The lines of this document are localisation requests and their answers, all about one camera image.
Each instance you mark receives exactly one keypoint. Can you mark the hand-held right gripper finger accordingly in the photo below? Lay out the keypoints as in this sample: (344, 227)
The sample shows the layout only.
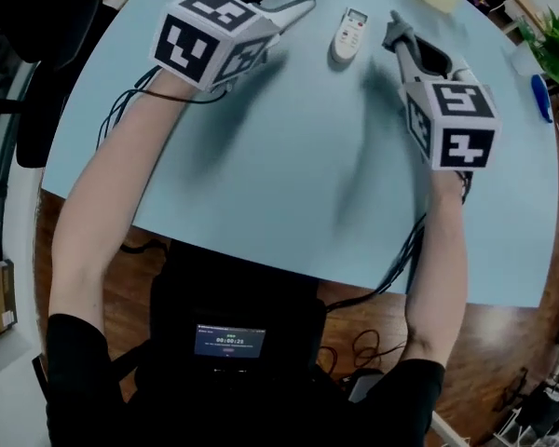
(433, 58)
(407, 58)

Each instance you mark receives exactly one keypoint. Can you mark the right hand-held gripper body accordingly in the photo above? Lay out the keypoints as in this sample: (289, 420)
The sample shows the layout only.
(456, 124)

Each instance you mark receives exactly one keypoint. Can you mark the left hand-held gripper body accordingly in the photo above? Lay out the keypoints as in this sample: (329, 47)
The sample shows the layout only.
(200, 40)

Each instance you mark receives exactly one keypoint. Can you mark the grey cloth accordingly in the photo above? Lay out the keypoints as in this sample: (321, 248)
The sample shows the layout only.
(397, 28)

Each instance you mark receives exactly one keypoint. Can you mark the white remote control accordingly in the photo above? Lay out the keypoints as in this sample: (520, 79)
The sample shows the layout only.
(349, 35)

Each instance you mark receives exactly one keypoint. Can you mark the person's left forearm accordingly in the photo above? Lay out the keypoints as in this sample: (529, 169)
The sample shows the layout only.
(102, 203)

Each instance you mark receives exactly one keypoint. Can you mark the person's right forearm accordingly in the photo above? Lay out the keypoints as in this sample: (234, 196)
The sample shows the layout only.
(440, 259)

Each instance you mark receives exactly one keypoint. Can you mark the blue plastic object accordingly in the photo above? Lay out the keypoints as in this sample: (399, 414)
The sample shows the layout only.
(541, 98)

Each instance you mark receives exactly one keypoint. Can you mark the green potted plant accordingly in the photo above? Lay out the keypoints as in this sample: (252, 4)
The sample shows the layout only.
(556, 47)

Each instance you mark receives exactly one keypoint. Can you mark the black office chair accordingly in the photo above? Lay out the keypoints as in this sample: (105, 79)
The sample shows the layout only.
(42, 40)

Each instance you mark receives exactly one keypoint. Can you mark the grey pouch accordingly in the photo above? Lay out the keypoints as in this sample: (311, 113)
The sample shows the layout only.
(364, 385)

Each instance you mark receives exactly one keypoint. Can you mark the black and white chair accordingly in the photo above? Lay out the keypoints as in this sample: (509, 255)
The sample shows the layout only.
(535, 412)

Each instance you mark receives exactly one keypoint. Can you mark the small display screen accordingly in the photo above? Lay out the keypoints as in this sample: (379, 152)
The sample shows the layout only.
(229, 341)

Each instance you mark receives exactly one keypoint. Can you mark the person's black shirt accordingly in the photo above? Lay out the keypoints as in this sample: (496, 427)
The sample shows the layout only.
(242, 412)

